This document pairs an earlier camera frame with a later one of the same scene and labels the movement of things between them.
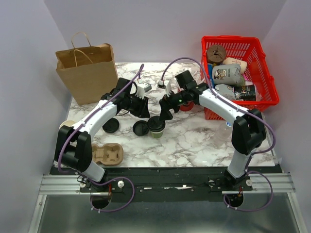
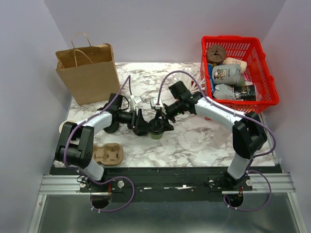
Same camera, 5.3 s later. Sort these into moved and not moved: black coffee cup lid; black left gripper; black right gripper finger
Moved: black left gripper; black right gripper finger
Not moved: black coffee cup lid
